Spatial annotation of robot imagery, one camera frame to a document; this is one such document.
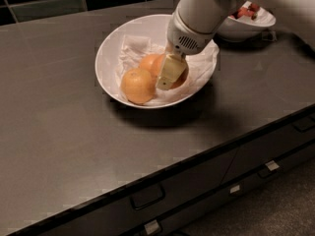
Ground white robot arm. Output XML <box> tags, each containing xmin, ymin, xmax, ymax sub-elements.
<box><xmin>157</xmin><ymin>0</ymin><xmax>315</xmax><ymax>90</ymax></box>

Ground red strawberries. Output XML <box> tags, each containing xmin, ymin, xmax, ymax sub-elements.
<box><xmin>230</xmin><ymin>3</ymin><xmax>260</xmax><ymax>20</ymax></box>

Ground white bowl with strawberries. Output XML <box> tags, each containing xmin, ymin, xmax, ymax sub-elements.
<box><xmin>217</xmin><ymin>15</ymin><xmax>272</xmax><ymax>42</ymax></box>

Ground right dark drawer front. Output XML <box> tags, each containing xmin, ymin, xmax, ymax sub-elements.
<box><xmin>222</xmin><ymin>106</ymin><xmax>315</xmax><ymax>183</ymax></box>

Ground dark drawer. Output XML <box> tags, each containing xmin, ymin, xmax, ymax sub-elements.
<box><xmin>19</xmin><ymin>147</ymin><xmax>239</xmax><ymax>236</ymax></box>
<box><xmin>222</xmin><ymin>106</ymin><xmax>315</xmax><ymax>183</ymax></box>
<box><xmin>129</xmin><ymin>141</ymin><xmax>315</xmax><ymax>236</ymax></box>

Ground white paper under strawberries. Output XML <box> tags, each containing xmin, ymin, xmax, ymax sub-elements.
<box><xmin>237</xmin><ymin>1</ymin><xmax>276</xmax><ymax>27</ymax></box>

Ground white paper towel in bowl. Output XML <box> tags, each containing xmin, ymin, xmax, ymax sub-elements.
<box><xmin>114</xmin><ymin>35</ymin><xmax>220</xmax><ymax>108</ymax></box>

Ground large white bowl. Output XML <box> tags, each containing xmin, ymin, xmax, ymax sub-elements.
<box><xmin>94</xmin><ymin>14</ymin><xmax>219</xmax><ymax>110</ymax></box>

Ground orange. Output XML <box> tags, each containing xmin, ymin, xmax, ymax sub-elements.
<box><xmin>120</xmin><ymin>68</ymin><xmax>156</xmax><ymax>104</ymax></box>
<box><xmin>151</xmin><ymin>54</ymin><xmax>189</xmax><ymax>89</ymax></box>
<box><xmin>139</xmin><ymin>54</ymin><xmax>159</xmax><ymax>72</ymax></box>

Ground lower dark drawer front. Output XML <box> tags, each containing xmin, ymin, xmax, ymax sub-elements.
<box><xmin>129</xmin><ymin>141</ymin><xmax>315</xmax><ymax>236</ymax></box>

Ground left dark drawer front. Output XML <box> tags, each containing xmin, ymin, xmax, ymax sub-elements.
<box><xmin>19</xmin><ymin>147</ymin><xmax>239</xmax><ymax>236</ymax></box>

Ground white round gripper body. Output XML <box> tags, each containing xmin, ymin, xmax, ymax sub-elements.
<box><xmin>166</xmin><ymin>10</ymin><xmax>214</xmax><ymax>55</ymax></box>

